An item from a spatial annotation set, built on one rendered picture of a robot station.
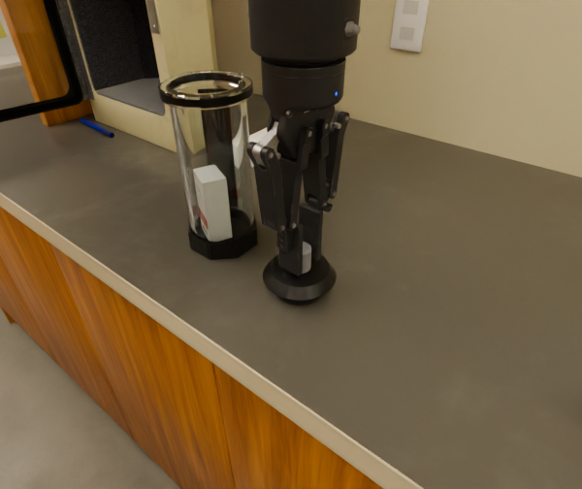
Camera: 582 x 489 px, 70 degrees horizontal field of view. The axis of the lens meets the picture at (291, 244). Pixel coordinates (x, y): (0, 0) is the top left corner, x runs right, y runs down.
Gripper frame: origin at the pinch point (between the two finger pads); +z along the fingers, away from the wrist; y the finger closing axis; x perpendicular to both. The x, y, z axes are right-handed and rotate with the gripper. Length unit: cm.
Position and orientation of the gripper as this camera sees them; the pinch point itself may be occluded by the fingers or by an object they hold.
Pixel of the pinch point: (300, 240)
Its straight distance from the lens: 48.9
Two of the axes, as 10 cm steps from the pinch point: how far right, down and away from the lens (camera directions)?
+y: -6.5, 4.6, -6.1
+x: 7.6, 3.9, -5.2
